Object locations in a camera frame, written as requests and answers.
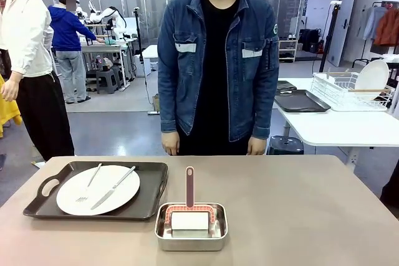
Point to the white-jacket person's hand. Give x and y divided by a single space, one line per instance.
11 88

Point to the person's left hand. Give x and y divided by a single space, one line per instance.
257 147

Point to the person's right hand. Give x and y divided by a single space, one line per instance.
171 144

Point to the pink lint roller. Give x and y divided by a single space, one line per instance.
190 185

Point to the dark brown serving tray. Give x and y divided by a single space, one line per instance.
149 191
299 102

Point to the silver cutlery piece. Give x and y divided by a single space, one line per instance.
328 73

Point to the white round plate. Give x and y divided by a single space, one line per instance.
124 191
372 76

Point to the person's right denim forearm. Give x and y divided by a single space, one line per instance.
168 104

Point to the person's left denim forearm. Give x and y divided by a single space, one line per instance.
266 104

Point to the yellow garment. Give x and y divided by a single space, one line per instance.
7 111

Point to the dark round stool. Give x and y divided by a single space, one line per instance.
285 146

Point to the person in white jacket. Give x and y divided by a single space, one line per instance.
28 35

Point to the dark grey folded cloth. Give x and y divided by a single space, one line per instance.
285 85

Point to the silver table knife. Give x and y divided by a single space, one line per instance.
115 186

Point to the person in blue hoodie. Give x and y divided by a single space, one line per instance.
67 32

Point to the white side table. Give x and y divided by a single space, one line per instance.
343 126

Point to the silver fork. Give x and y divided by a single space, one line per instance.
90 182

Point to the grey plastic stool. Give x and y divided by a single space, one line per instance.
107 77

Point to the person in denim jacket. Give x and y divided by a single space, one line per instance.
218 60

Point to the background workbench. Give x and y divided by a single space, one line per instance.
103 49

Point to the white shoe rack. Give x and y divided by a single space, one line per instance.
288 49

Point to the rectangular steel container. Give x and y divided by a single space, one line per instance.
190 245

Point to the black hanging bags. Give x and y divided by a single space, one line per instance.
310 40

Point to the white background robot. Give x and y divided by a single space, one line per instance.
109 13

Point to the black clothes rack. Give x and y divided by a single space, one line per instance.
361 57

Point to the black tripod with white head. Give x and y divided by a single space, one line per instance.
330 29

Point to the white door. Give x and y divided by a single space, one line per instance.
346 23

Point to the light blue shirt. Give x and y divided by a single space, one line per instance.
371 23

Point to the orange jacket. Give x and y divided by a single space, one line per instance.
388 27

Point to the black camera stand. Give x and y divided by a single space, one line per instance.
138 29

